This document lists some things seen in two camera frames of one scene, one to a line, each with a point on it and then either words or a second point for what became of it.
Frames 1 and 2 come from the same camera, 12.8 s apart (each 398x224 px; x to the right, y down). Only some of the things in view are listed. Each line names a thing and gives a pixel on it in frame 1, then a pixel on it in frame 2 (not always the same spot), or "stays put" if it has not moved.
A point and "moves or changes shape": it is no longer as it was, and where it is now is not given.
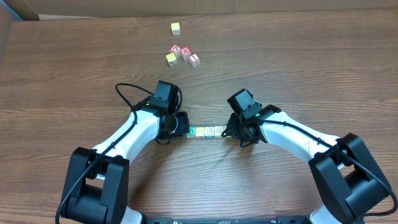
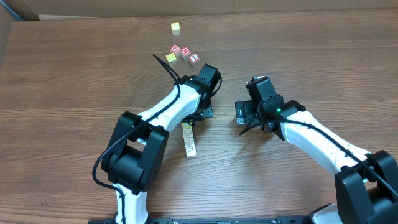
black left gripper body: [182, 123] → [206, 112]
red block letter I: [194, 60] stays put
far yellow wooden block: [175, 28] stays put
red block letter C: [176, 50] stays put
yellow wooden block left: [171, 59] stays put
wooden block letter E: [209, 132] moves or changes shape
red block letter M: [185, 53] stays put
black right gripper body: [232, 128] → [241, 110]
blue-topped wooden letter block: [217, 131] → [189, 141]
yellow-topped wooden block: [200, 132] moves or changes shape
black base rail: [225, 219] stays put
